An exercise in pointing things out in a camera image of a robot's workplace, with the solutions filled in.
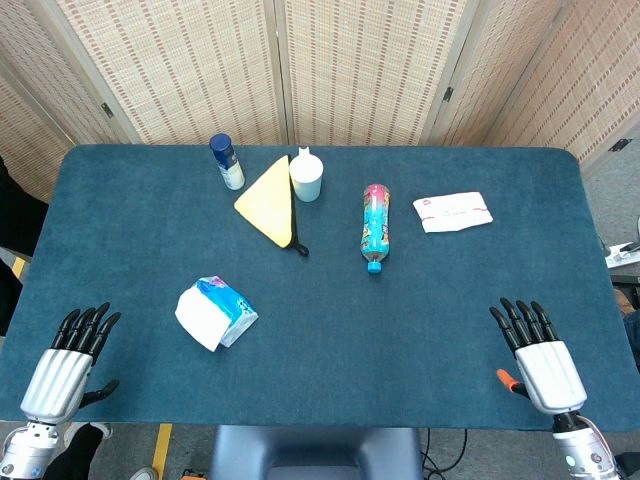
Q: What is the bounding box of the person in black clothes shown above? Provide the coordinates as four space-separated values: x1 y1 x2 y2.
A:
0 154 51 337

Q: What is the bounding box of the yellow folded cloth black trim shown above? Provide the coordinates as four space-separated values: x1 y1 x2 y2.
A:
233 154 310 258

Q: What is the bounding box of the white wet wipes pack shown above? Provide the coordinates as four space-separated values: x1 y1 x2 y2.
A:
412 190 494 235

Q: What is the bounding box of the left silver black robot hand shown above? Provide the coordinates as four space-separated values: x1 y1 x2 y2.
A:
19 301 123 427

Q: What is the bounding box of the white bottle with blue cap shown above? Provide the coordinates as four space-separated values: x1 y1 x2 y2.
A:
208 133 247 192

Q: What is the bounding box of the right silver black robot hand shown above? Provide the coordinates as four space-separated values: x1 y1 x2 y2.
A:
488 297 588 415

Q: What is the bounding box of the white plastic cup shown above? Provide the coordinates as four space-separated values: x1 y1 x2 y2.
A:
288 146 324 203

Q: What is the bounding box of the white tissue sheet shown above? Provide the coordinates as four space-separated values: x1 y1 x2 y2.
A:
174 288 233 353

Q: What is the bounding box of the woven folding screen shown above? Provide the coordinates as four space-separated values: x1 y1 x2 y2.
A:
0 0 640 176

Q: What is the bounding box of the colourful bottle with blue cap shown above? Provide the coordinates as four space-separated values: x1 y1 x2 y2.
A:
357 183 393 276

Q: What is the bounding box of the blue table cloth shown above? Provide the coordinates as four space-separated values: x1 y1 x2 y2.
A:
0 144 640 434

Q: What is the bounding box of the white power strip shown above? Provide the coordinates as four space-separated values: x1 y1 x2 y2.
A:
603 240 640 270

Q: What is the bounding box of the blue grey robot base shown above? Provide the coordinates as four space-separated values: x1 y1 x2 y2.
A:
209 424 424 480

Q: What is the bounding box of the blue white wipes pack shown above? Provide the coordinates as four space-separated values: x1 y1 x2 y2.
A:
195 275 260 349

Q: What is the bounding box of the black floor cable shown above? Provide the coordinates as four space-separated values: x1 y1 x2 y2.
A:
421 428 470 480

